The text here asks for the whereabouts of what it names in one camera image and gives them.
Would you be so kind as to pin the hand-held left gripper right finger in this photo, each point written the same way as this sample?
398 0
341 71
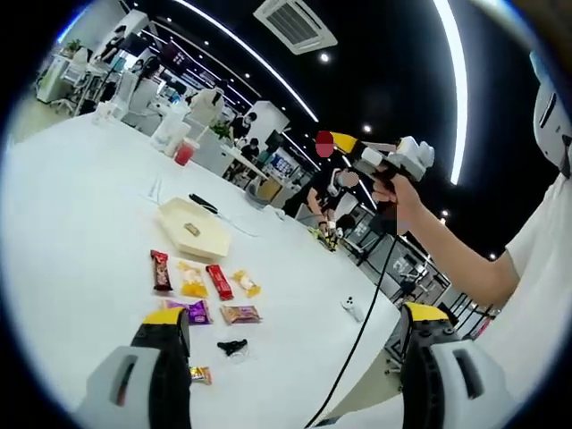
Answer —
429 380

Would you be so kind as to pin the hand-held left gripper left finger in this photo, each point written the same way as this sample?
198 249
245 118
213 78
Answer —
156 380

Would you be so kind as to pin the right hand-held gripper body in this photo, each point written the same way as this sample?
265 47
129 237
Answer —
411 158

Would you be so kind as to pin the orange candy packet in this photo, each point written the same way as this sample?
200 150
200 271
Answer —
201 375

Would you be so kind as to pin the purple snack packet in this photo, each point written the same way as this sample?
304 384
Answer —
199 312

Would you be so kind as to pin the clear bag of black food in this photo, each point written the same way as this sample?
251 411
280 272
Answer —
232 346

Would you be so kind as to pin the large yellow cake packet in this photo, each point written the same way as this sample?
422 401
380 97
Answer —
193 281

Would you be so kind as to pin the brown biscuit packet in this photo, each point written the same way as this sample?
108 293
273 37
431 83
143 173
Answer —
241 315

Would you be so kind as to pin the dark red chocolate bar packet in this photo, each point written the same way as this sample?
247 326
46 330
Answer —
162 270

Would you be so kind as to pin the bright red wafer bar packet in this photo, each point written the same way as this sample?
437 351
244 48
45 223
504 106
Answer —
220 282

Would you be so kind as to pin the small yellow cake packet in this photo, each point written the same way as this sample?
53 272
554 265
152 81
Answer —
246 283

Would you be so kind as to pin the cream hexagonal container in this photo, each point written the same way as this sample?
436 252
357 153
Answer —
210 237

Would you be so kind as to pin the small tan candy packet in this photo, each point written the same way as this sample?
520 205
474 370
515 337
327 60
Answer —
192 229

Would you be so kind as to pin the person's right hand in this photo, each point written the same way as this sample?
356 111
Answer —
400 192

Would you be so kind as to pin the long white ceiling light strip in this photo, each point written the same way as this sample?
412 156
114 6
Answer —
460 89

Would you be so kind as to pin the small white object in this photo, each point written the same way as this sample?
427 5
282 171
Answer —
279 212

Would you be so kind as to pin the small white device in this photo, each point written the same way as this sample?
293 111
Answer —
353 309

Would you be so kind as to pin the dark grey bowl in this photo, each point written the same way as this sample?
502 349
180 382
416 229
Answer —
257 192

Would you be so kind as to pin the potted green plant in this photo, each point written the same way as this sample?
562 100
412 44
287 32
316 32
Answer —
221 131
73 45

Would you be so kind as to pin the light grey cabinet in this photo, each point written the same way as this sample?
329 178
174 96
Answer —
216 156

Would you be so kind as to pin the ceiling air conditioner vent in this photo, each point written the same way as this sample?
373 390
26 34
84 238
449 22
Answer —
295 24

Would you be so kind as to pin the beige coat mannequin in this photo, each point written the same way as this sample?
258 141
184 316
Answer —
206 107

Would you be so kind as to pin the red drink cup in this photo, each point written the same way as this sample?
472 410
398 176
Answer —
185 154

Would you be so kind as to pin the tall cream cup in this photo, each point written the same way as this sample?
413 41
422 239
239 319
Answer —
179 138

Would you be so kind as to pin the translucent white plastic bag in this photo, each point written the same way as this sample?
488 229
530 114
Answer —
163 129

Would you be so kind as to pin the dark hanging display screen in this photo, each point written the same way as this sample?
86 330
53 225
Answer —
174 54

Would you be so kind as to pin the white paper cup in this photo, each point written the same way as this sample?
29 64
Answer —
104 114

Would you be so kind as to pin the white office chair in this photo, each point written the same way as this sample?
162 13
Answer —
73 76

